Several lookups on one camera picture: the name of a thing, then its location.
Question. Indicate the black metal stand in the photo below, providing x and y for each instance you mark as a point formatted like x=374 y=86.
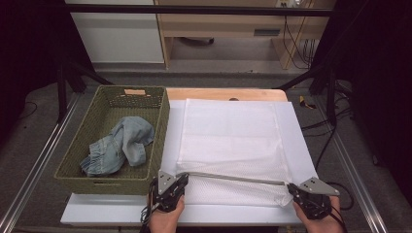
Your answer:
x=61 y=90
x=330 y=93

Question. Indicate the light wooden desk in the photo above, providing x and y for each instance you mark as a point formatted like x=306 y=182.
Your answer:
x=226 y=26

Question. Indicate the aluminium rail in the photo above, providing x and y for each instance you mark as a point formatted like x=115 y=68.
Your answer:
x=353 y=168
x=39 y=161

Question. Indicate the blue denim shorts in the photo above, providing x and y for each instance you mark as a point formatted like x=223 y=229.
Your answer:
x=129 y=136

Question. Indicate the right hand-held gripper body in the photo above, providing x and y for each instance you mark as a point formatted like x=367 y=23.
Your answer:
x=317 y=200

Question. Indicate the white cabinet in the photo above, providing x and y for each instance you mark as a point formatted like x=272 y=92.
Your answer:
x=120 y=39

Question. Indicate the white mesh laundry bag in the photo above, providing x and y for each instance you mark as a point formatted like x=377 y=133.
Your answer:
x=226 y=129

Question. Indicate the green woven basket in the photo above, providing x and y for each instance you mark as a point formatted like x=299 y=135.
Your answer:
x=81 y=142

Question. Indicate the person's right hand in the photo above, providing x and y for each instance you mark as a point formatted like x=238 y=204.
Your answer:
x=324 y=226

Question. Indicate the black horizontal bar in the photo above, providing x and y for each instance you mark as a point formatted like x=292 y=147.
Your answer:
x=194 y=9

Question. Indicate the wooden table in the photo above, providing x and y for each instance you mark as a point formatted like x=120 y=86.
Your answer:
x=200 y=93

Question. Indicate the black curtain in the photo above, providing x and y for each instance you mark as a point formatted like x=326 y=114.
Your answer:
x=382 y=64
x=26 y=48

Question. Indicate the white table board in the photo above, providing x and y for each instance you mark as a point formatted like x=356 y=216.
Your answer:
x=301 y=145

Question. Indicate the person's left hand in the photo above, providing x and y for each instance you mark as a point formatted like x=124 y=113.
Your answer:
x=163 y=223

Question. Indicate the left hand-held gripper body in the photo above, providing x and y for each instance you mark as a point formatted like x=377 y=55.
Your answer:
x=166 y=194

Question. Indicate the yellow black tool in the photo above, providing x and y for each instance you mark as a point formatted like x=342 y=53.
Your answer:
x=304 y=103

